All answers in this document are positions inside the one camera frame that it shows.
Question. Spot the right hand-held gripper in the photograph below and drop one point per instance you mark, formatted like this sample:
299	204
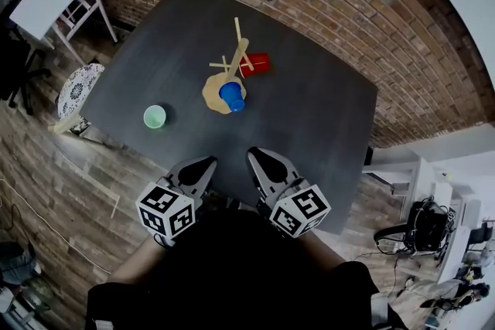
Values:
299	210

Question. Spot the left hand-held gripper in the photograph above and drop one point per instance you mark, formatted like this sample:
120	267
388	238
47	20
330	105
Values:
164	208

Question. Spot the green plastic cup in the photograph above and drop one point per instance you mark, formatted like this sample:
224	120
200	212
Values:
154	116

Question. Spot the wooden cup tree stand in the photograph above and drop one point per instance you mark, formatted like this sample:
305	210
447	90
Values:
210	96

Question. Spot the blue plastic cup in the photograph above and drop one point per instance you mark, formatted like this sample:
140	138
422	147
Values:
231	94

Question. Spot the red plastic cup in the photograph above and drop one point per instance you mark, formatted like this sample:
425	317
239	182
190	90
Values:
257	63

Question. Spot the person's left forearm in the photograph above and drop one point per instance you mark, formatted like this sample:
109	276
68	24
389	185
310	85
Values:
135	262

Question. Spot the person's right forearm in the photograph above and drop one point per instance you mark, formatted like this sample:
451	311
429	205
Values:
323	249

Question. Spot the wooden stick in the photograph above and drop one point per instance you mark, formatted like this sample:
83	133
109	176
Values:
115	205

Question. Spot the person's black shirt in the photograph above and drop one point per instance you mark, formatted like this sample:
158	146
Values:
232	274

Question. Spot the stool with patterned cushion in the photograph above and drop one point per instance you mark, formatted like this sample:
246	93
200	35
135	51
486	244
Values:
77	89

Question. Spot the white shelf unit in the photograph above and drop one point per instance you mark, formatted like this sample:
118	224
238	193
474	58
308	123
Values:
437	166

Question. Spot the white wooden chair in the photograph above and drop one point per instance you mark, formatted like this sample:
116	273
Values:
77	17

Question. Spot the black office chair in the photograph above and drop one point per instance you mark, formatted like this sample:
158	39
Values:
19	65

